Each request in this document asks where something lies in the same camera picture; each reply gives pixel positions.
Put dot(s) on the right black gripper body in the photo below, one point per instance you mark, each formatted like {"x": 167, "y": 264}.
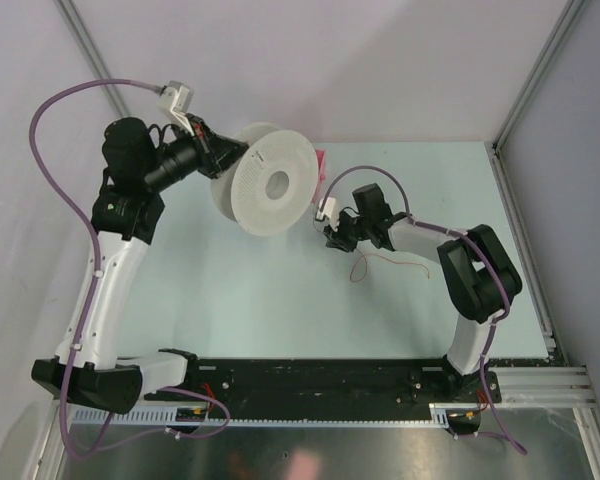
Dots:
{"x": 350, "y": 230}

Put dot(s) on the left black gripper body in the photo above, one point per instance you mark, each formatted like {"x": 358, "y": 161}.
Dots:
{"x": 206, "y": 158}

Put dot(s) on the white plastic spool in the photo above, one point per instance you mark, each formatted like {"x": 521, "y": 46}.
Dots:
{"x": 272, "y": 185}

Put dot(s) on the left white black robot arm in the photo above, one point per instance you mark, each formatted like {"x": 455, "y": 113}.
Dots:
{"x": 141, "y": 162}

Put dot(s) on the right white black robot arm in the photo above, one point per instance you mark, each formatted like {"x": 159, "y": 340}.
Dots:
{"x": 481, "y": 279}

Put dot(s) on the pink plastic box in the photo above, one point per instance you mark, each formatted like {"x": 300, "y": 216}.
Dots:
{"x": 321, "y": 162}

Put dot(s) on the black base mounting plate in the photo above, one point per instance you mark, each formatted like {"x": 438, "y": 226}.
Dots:
{"x": 419, "y": 379}

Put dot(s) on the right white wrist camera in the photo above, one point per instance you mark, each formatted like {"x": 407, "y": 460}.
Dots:
{"x": 328, "y": 210}

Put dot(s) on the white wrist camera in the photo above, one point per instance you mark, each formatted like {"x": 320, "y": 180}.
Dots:
{"x": 174, "y": 101}
{"x": 328, "y": 210}

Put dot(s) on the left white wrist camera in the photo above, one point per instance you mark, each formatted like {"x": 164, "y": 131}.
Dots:
{"x": 174, "y": 101}

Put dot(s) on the right aluminium corner post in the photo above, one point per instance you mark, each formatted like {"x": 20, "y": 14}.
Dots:
{"x": 564, "y": 27}

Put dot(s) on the aluminium corner post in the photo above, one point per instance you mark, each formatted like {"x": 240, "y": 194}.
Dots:
{"x": 564, "y": 27}
{"x": 82, "y": 37}

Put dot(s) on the left aluminium corner post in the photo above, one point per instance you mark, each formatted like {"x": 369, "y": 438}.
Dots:
{"x": 82, "y": 37}

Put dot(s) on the grey slotted cable duct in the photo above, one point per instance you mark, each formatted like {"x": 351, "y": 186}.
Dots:
{"x": 192, "y": 415}

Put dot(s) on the aluminium frame rail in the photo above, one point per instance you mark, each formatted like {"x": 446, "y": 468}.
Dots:
{"x": 545, "y": 387}

